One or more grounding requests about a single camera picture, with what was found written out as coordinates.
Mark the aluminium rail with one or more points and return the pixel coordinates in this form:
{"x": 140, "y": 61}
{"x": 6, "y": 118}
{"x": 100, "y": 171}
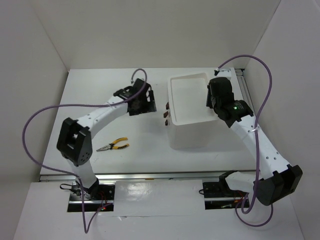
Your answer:
{"x": 137, "y": 176}
{"x": 239, "y": 72}

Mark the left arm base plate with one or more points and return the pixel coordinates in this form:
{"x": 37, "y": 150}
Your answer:
{"x": 104, "y": 196}

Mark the front aluminium rail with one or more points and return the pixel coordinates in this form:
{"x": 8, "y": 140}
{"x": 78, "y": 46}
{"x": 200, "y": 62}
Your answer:
{"x": 137, "y": 176}

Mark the white drawer cabinet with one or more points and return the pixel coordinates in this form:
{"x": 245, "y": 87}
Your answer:
{"x": 192, "y": 123}

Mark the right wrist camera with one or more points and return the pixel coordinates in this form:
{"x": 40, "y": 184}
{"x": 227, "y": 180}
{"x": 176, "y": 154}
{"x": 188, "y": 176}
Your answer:
{"x": 223, "y": 73}

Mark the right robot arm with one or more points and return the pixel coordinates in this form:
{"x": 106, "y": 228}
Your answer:
{"x": 276, "y": 178}

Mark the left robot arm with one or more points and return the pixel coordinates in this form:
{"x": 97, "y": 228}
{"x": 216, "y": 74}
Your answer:
{"x": 75, "y": 137}

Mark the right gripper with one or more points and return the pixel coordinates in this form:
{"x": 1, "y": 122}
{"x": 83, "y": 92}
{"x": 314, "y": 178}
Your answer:
{"x": 208, "y": 101}

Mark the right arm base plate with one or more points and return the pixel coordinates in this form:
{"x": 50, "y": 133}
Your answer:
{"x": 216, "y": 197}

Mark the right aluminium rail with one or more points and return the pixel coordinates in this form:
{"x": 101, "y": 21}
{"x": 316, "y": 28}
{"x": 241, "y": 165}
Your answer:
{"x": 239, "y": 72}

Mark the yellow black pliers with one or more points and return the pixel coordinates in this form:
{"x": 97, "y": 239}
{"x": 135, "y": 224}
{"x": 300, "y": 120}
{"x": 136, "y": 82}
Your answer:
{"x": 113, "y": 145}

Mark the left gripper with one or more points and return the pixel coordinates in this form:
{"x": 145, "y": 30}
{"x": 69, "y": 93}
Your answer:
{"x": 149, "y": 106}

